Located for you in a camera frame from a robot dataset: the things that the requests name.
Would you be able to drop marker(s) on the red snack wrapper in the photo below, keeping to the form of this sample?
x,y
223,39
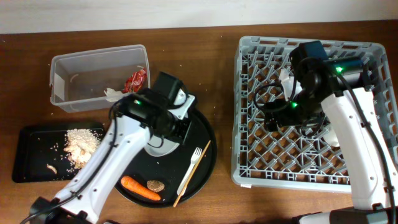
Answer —
x,y
135,82

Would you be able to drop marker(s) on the white plastic fork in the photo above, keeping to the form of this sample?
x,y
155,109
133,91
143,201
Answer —
x,y
193,161

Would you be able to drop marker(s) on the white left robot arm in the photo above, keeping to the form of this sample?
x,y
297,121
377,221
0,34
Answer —
x,y
152,117

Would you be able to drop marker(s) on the brown cookie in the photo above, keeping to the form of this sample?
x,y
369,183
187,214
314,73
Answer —
x,y
155,186

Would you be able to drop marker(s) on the black rectangular tray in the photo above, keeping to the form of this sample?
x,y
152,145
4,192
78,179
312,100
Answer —
x,y
40,154

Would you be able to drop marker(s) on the clear plastic waste bin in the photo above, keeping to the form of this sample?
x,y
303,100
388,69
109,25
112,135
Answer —
x,y
78,80

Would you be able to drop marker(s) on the grey plate with food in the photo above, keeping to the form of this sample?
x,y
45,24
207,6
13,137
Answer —
x,y
158,147

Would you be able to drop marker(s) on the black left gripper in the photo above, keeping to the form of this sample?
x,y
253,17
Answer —
x,y
180,134

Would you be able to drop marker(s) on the orange carrot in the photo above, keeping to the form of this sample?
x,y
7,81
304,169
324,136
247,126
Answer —
x,y
129,183

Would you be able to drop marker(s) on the pile of rice and scraps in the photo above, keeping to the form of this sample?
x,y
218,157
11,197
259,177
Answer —
x,y
79,146

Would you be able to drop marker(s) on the small white cup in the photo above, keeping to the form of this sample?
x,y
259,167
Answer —
x,y
331,138

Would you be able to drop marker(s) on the wooden chopstick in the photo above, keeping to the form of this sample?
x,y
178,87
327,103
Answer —
x,y
191,175

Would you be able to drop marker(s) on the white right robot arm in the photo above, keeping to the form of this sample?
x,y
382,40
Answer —
x,y
339,91

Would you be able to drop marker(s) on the round black tray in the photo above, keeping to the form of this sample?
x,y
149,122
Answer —
x,y
171,168

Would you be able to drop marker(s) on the grey plastic dishwasher rack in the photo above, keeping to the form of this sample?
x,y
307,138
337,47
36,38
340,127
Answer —
x,y
287,159

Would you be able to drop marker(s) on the white paper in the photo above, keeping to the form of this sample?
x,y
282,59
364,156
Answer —
x,y
113,95

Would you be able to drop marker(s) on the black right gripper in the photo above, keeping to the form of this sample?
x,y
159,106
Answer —
x,y
278,106

